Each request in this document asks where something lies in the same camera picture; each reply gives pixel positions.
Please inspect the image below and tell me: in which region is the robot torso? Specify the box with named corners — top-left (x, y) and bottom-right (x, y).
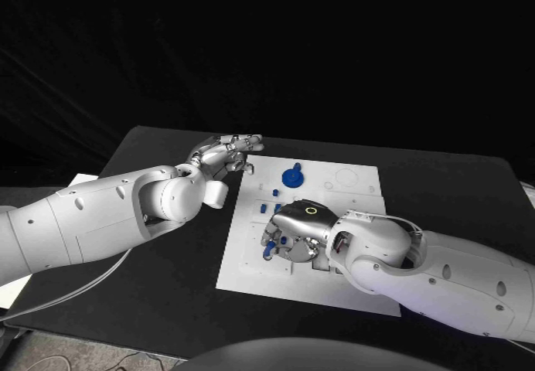
top-left (168, 336), bottom-right (454, 371)

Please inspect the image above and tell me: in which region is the white cable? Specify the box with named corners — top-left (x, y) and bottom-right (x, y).
top-left (0, 247), bottom-right (134, 322)
top-left (377, 214), bottom-right (424, 237)

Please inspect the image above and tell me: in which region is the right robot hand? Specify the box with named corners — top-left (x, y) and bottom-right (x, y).
top-left (259, 198), bottom-right (341, 264)

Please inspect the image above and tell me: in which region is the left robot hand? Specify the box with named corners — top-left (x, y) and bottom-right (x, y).
top-left (184, 134), bottom-right (265, 179)

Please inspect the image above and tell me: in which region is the blue gear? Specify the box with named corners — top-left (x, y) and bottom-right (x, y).
top-left (281, 162), bottom-right (307, 189)

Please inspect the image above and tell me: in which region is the white task board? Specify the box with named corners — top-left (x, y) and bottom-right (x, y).
top-left (214, 154), bottom-right (402, 318)

